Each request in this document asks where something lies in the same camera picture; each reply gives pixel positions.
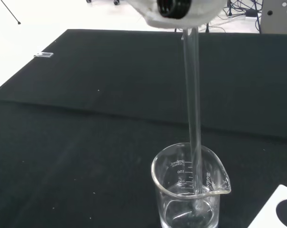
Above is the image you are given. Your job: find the black tripod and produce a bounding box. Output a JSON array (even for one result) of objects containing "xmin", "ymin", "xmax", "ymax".
[{"xmin": 0, "ymin": 0, "xmax": 21, "ymax": 25}]

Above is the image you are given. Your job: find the grey metal cabinet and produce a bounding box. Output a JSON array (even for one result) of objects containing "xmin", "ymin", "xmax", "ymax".
[{"xmin": 260, "ymin": 0, "xmax": 287, "ymax": 35}]

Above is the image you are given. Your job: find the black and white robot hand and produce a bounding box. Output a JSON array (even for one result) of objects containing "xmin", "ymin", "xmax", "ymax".
[{"xmin": 131, "ymin": 0, "xmax": 223, "ymax": 29}]

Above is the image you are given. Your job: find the small clear plastic clip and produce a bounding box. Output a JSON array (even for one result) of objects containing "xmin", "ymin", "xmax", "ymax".
[{"xmin": 34, "ymin": 51, "xmax": 55, "ymax": 58}]

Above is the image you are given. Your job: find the black bench cloth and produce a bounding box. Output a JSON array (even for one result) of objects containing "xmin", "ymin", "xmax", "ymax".
[{"xmin": 0, "ymin": 28, "xmax": 287, "ymax": 228}]

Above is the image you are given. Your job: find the white test tube rack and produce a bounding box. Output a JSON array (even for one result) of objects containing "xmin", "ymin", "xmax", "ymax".
[{"xmin": 247, "ymin": 184, "xmax": 287, "ymax": 228}]

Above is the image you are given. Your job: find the clear glass beaker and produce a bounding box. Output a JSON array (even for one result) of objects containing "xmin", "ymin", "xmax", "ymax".
[{"xmin": 150, "ymin": 142, "xmax": 232, "ymax": 228}]

